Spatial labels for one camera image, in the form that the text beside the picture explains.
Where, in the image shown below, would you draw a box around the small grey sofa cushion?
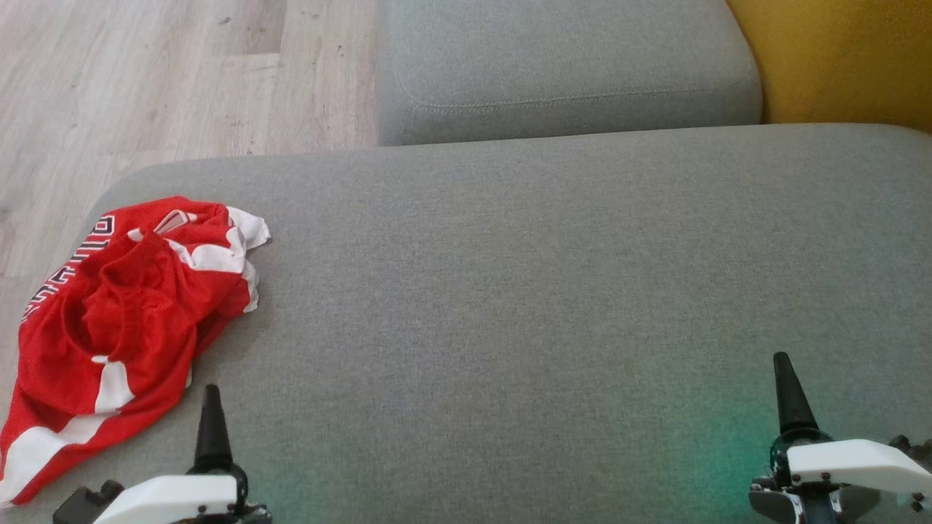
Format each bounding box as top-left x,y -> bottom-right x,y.
375,0 -> 764,148

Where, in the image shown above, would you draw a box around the large grey sofa seat cushion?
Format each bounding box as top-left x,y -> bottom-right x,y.
0,122 -> 932,524

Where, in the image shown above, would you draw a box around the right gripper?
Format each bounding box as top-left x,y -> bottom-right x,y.
749,352 -> 932,524

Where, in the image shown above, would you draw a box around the yellow fabric panel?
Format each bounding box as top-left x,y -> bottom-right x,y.
726,0 -> 932,135

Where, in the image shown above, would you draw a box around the red white basketball shorts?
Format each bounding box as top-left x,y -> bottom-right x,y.
0,195 -> 272,508

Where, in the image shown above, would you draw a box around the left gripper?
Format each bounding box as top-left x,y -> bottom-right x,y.
93,384 -> 273,524

